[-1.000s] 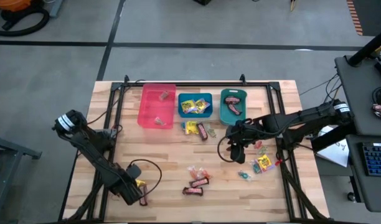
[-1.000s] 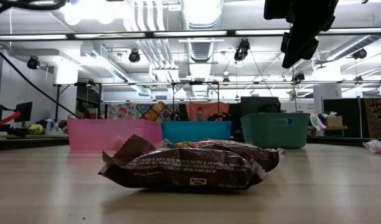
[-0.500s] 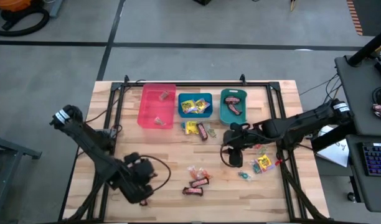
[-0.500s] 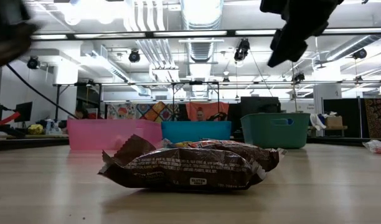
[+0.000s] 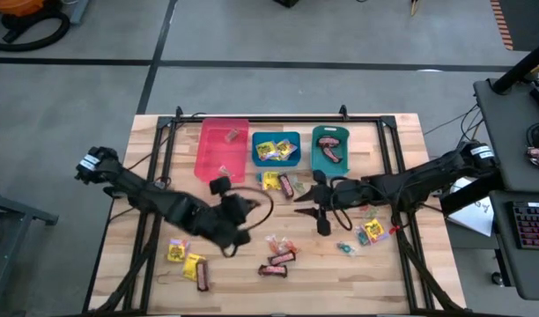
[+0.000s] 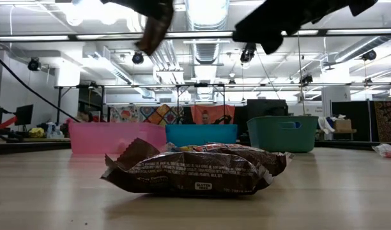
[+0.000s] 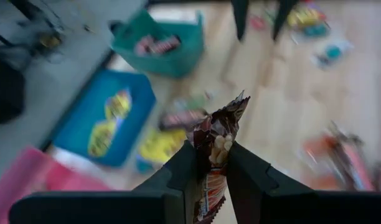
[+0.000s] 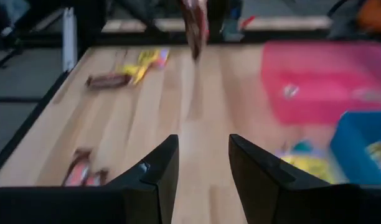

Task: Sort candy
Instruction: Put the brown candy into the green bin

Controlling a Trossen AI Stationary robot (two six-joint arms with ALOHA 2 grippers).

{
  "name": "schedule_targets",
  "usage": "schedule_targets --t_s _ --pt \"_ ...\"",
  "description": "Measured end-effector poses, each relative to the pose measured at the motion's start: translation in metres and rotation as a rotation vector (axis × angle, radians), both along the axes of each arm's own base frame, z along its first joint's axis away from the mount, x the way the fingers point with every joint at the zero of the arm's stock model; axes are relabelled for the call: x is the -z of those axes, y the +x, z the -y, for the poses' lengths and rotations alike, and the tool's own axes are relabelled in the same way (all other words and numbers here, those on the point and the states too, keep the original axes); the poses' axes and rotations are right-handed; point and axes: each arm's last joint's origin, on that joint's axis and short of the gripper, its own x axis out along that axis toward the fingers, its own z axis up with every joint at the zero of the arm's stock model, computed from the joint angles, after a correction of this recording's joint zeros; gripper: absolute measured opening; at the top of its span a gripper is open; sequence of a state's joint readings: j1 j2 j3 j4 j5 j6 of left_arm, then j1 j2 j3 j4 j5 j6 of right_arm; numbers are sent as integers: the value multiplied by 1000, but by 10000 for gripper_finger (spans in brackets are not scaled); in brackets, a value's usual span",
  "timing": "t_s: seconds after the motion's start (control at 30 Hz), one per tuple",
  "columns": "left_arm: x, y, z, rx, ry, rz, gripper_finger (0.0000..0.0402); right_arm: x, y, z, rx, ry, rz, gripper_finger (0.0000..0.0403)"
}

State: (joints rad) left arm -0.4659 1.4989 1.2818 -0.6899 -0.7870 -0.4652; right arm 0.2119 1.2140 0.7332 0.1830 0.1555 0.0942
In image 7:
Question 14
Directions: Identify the green plastic bin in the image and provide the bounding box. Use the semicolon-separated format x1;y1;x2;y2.
110;8;206;78

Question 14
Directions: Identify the blue plastic bin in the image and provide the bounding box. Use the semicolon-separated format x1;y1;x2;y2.
50;68;157;167

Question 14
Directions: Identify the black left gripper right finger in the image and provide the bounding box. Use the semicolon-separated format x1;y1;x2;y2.
225;141;316;224

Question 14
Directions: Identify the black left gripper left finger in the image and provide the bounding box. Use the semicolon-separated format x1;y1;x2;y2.
133;139;200;224

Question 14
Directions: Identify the black tripod stand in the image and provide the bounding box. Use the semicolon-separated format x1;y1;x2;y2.
0;0;67;63

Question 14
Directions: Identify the pink plastic bin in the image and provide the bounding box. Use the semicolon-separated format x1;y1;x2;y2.
0;146;114;224

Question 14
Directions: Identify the clear green candy bag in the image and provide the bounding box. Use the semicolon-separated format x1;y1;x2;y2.
264;7;277;21
174;91;216;110

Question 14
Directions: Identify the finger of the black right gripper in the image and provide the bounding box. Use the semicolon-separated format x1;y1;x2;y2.
230;0;250;42
272;0;299;42

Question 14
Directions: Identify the clear teal candy bag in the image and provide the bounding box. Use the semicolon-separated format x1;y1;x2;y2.
311;39;355;69

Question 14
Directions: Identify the clear orange candy bag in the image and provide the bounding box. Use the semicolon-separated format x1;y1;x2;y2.
302;135;334;162
301;161;337;190

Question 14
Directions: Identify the clear red candy bag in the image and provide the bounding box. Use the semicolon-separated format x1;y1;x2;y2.
249;14;268;31

